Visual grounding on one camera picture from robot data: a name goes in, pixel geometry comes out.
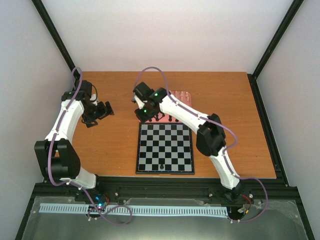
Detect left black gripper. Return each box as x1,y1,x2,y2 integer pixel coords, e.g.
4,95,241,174
82,101,115,128

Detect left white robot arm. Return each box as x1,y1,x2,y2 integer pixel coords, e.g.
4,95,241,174
34,90,114,202

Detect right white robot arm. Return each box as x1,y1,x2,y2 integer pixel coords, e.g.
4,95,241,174
132,86,243,203

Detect left controller circuit board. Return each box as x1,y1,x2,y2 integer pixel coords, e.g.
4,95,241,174
95,194,110,210

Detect pink plastic tray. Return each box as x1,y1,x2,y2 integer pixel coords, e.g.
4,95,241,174
132,91,192,123

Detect black white chessboard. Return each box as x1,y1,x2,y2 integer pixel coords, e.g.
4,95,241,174
135,122,195,175

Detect clear acrylic cover sheet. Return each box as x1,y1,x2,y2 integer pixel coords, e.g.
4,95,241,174
21,197,308,240

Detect black aluminium frame base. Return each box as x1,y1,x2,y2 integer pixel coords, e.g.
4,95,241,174
16,74,314,240

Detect light blue slotted cable duct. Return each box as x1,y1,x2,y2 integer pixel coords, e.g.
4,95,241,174
38,203,228,218

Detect left black corner post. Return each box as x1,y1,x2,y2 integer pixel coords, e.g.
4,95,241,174
32,0,76,71

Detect black corner post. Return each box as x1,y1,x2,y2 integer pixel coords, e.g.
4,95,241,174
32,0,76,71
252,0,304,81

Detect right black corner post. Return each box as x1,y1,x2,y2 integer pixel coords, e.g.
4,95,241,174
252,0,304,81

